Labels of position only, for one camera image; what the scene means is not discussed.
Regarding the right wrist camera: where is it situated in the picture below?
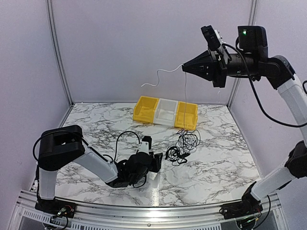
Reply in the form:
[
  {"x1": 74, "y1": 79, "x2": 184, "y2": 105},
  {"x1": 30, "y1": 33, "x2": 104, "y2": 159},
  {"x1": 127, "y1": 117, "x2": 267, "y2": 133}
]
[{"x1": 200, "y1": 25, "x2": 226, "y2": 59}]

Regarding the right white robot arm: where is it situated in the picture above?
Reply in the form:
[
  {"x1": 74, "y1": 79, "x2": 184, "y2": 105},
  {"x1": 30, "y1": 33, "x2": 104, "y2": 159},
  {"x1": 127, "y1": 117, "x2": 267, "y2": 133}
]
[{"x1": 182, "y1": 25, "x2": 307, "y2": 215}]

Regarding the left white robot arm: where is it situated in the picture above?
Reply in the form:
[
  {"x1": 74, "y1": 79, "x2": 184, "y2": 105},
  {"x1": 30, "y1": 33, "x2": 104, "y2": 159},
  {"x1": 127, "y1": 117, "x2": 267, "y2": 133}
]
[{"x1": 32, "y1": 125, "x2": 163, "y2": 213}]

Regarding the left aluminium corner post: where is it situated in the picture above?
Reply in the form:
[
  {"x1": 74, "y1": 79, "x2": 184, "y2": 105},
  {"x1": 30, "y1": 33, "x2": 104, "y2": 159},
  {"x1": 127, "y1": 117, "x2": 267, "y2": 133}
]
[{"x1": 46, "y1": 0, "x2": 74, "y2": 107}]

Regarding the white plastic bin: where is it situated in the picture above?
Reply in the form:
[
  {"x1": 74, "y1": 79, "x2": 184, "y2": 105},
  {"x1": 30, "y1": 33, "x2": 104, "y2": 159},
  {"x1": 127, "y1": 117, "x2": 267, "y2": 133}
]
[{"x1": 153, "y1": 98, "x2": 178, "y2": 127}]

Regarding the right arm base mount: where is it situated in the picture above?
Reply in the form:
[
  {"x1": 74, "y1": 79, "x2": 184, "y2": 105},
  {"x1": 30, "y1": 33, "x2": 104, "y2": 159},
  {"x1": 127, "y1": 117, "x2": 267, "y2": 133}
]
[{"x1": 219, "y1": 188, "x2": 263, "y2": 219}]

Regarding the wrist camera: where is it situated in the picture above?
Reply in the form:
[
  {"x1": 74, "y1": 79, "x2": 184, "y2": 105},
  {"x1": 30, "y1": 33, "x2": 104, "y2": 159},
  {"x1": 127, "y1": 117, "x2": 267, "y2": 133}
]
[
  {"x1": 136, "y1": 136, "x2": 152, "y2": 156},
  {"x1": 200, "y1": 25, "x2": 226, "y2": 59}
]

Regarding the right aluminium corner post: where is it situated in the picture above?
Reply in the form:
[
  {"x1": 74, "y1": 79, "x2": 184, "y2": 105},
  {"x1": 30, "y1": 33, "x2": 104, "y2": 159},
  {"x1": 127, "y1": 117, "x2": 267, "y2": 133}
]
[{"x1": 226, "y1": 0, "x2": 257, "y2": 108}]

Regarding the white thin cable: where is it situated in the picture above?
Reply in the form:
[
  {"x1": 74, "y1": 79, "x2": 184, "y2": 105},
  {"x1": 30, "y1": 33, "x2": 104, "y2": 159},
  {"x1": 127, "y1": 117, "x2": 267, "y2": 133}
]
[{"x1": 141, "y1": 64, "x2": 200, "y2": 154}]

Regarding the yellow plastic bin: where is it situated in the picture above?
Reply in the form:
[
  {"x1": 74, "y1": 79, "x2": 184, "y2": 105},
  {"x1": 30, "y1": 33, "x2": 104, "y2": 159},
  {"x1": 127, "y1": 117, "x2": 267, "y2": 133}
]
[
  {"x1": 133, "y1": 96, "x2": 159, "y2": 123},
  {"x1": 174, "y1": 101, "x2": 198, "y2": 130}
]

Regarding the aluminium corner post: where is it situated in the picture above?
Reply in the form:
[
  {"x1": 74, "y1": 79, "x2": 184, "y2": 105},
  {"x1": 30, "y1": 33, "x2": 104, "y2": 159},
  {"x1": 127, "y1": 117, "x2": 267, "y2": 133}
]
[
  {"x1": 46, "y1": 0, "x2": 74, "y2": 107},
  {"x1": 226, "y1": 0, "x2": 257, "y2": 108}
]

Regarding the left yellow plastic bin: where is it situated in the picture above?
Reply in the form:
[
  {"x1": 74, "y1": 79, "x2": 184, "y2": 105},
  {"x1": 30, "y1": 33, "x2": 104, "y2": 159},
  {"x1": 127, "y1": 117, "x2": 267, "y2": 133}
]
[{"x1": 133, "y1": 96, "x2": 159, "y2": 123}]

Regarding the aluminium front rail frame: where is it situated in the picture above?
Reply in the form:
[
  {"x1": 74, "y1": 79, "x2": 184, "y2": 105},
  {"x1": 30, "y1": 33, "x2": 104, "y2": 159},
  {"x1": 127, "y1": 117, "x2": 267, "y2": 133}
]
[{"x1": 9, "y1": 189, "x2": 286, "y2": 230}]

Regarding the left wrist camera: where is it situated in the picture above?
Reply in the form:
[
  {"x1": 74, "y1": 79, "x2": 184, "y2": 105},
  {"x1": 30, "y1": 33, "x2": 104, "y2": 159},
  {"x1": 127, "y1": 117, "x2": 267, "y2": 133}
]
[{"x1": 136, "y1": 136, "x2": 152, "y2": 156}]

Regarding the black cable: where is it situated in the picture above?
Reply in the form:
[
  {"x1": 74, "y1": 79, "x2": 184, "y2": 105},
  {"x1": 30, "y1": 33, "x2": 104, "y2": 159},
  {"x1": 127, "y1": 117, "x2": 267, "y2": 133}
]
[{"x1": 165, "y1": 128, "x2": 202, "y2": 167}]

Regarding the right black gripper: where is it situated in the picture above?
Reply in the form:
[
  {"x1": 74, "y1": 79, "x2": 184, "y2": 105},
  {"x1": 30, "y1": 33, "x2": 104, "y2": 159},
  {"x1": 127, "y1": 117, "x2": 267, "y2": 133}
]
[{"x1": 182, "y1": 44, "x2": 261, "y2": 88}]

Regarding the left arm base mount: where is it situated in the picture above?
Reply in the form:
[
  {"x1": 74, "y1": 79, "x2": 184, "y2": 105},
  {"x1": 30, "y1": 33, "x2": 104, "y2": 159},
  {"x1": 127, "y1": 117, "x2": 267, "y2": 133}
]
[{"x1": 35, "y1": 198, "x2": 76, "y2": 218}]

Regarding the right yellow plastic bin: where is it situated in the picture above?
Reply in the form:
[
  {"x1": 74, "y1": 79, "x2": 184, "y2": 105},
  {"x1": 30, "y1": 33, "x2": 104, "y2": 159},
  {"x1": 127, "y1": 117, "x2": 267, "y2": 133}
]
[{"x1": 174, "y1": 101, "x2": 198, "y2": 130}]

